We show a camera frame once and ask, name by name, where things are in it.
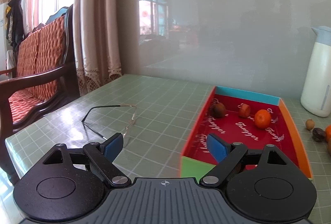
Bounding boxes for small reddish fruit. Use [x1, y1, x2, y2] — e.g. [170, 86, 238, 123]
[238, 103, 251, 118]

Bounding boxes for dark round brown fruit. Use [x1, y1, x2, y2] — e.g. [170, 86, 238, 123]
[211, 103, 226, 118]

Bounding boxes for orange mandarin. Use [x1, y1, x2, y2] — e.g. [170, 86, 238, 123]
[325, 125, 331, 143]
[254, 109, 272, 129]

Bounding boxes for colourful cardboard box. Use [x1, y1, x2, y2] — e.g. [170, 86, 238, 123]
[180, 86, 313, 179]

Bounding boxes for thin-framed eyeglasses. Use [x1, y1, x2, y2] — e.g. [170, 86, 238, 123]
[81, 104, 137, 148]

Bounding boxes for dark red date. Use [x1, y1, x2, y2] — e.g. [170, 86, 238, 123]
[312, 128, 326, 142]

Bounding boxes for wooden sofa with orange cushions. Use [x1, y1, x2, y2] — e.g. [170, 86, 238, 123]
[1, 6, 80, 185]

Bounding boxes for brown kiwi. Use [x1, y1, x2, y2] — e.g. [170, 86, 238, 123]
[328, 140, 331, 156]

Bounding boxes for beige curtain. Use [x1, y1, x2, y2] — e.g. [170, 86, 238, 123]
[24, 0, 124, 97]

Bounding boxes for white thermos jug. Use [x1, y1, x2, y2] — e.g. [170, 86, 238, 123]
[300, 26, 331, 118]

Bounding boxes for hanging dark clothes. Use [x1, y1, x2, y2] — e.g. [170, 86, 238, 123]
[6, 0, 24, 52]

